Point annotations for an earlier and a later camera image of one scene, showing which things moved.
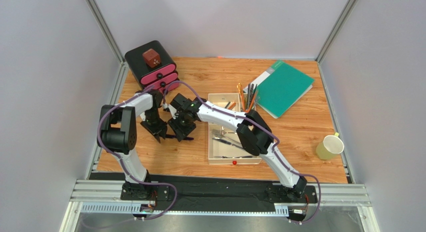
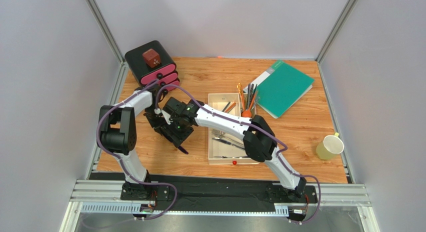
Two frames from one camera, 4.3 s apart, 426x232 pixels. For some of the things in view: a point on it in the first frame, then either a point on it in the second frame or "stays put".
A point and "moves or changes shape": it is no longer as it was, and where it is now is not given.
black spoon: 251,93 stays put
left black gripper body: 153,123 -> 156,120
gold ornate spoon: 239,85 stays put
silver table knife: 221,140 stays put
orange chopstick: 232,105 stays put
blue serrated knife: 170,136 moves or changes shape
